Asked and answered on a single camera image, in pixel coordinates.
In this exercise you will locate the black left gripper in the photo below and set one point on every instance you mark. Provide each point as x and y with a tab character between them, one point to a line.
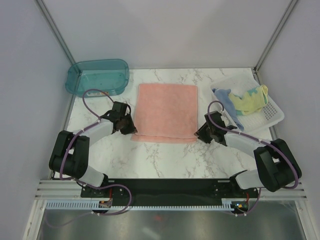
131	129

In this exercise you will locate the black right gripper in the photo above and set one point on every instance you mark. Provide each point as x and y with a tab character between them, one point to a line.
200	132

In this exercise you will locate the pink towel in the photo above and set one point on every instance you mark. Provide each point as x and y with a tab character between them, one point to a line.
166	113

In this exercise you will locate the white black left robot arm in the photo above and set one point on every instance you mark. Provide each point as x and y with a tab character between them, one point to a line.
70	155

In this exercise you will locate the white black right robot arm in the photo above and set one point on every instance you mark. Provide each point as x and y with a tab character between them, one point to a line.
276	167

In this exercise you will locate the teal transparent plastic bin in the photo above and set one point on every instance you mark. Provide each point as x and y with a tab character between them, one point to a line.
108	75

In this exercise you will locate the blue towel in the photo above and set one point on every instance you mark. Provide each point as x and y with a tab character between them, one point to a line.
223	96

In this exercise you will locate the yellow green towel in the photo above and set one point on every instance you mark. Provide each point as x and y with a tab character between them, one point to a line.
253	100

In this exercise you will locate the white slotted cable duct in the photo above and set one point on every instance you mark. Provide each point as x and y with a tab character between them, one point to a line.
101	204

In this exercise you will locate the aluminium frame rail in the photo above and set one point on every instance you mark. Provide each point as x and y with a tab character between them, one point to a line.
217	187

